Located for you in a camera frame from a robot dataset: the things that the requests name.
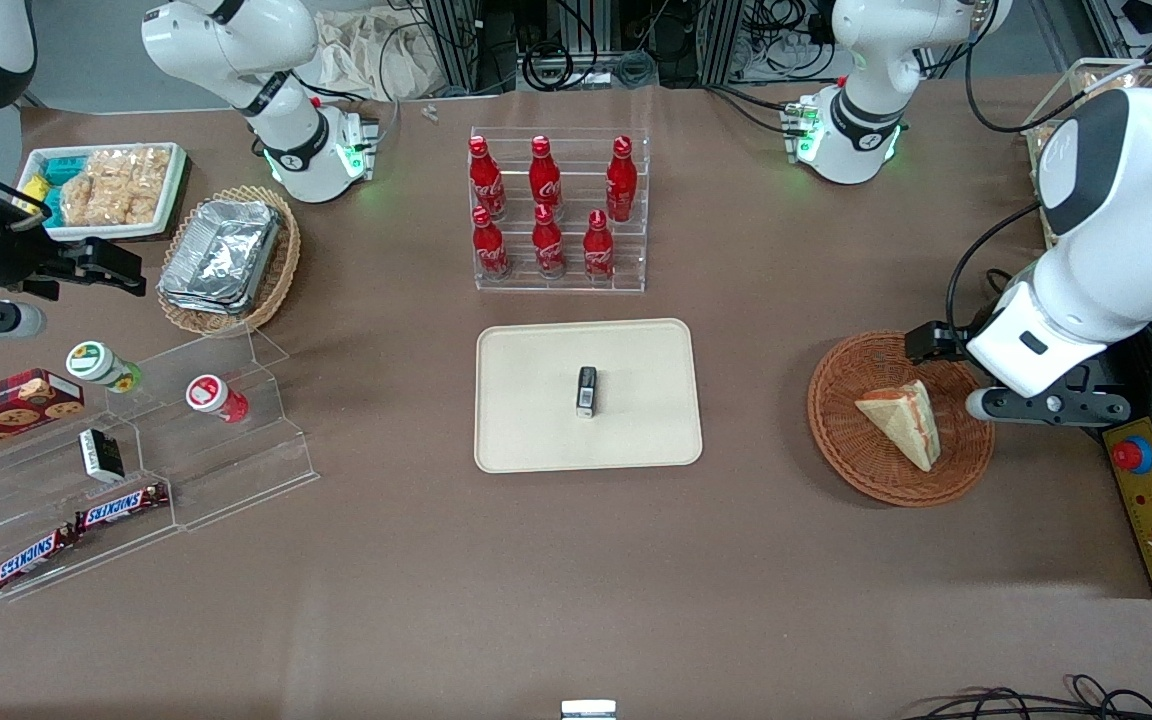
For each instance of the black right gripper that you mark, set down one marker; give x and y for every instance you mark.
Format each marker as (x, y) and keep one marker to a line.
(24, 257)

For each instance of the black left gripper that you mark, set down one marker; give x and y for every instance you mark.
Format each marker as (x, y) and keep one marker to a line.
(932, 344)

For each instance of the triangle sandwich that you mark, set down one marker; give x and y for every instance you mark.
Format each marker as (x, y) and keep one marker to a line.
(904, 422)

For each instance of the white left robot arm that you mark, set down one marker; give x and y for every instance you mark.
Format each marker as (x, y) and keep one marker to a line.
(1126, 200)

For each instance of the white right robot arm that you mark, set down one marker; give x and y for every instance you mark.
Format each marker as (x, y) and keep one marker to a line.
(286, 130)

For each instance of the aluminium foil tray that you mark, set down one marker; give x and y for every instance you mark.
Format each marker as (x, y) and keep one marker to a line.
(221, 255)

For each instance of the white rectangular snack tray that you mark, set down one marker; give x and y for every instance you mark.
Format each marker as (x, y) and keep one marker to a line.
(176, 175)

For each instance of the brown round wicker basket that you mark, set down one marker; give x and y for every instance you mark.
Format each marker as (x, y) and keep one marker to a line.
(846, 440)

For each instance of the light oval wicker basket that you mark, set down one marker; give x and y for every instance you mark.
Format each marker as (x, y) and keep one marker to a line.
(281, 270)

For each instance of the cream plastic tray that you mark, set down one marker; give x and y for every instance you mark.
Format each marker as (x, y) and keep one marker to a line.
(536, 400)

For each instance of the clear bag rice crackers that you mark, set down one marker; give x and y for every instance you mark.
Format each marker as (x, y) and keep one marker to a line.
(116, 188)

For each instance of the green lidded cup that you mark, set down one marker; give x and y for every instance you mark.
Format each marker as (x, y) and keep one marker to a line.
(96, 363)

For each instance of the yellow snack packet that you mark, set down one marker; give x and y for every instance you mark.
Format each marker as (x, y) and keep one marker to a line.
(33, 192)

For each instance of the teal snack packet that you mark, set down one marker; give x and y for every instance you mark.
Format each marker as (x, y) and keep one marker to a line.
(63, 170)

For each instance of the red lidded cup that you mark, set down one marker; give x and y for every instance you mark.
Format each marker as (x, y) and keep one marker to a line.
(211, 395)

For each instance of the red cookie box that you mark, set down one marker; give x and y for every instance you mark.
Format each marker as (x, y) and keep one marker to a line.
(6, 410)

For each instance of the small black box white side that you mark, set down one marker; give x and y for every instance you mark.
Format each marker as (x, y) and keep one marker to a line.
(101, 455)

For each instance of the clear acrylic step shelf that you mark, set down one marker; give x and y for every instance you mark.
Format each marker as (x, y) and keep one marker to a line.
(236, 470)

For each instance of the Snickers bar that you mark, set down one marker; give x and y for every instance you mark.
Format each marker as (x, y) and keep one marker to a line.
(121, 507)
(31, 558)

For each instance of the beige cloth bag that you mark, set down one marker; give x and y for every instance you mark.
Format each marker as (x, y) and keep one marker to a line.
(366, 55)

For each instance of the red cola bottle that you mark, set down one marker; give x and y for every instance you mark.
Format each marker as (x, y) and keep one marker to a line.
(548, 248)
(544, 178)
(486, 180)
(598, 252)
(490, 250)
(621, 182)

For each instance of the small black box white label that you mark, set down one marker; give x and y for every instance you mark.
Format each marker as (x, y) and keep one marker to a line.
(587, 392)

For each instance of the clear acrylic bottle rack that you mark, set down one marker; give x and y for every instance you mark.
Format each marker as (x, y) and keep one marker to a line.
(576, 285)

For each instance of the small silver white device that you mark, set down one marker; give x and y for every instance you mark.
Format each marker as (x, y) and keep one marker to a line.
(588, 710)

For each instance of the aluminium frame post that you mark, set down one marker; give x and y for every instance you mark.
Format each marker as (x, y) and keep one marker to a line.
(466, 45)
(718, 40)

